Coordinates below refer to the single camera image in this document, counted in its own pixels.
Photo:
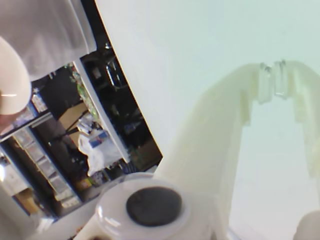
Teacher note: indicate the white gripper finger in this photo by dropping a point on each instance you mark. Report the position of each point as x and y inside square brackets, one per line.
[306, 100]
[210, 140]

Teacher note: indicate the googly eye sticker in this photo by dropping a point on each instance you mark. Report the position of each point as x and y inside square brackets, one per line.
[153, 207]

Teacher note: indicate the white plastic bag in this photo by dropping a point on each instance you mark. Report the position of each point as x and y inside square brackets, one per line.
[100, 155]

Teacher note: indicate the tan cardboard board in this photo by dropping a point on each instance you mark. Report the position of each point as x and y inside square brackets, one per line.
[75, 116]

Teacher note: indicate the small parts drawer cabinet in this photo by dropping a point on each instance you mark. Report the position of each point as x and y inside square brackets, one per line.
[47, 170]

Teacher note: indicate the white post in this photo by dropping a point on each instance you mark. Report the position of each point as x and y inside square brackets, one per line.
[105, 117]

